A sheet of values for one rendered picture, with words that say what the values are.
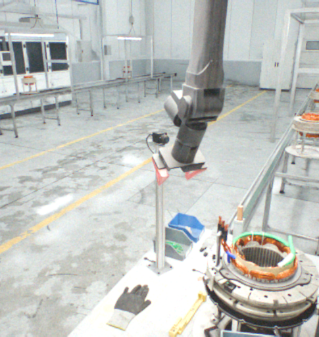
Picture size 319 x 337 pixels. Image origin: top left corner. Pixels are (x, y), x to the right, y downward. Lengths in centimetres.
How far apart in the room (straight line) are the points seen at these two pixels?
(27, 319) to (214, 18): 225
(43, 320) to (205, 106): 207
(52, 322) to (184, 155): 190
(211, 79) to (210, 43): 7
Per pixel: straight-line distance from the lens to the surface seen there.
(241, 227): 107
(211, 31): 64
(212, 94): 67
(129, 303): 131
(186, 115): 66
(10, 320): 256
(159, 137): 121
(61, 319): 246
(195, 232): 175
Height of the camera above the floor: 170
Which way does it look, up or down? 21 degrees down
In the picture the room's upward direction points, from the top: straight up
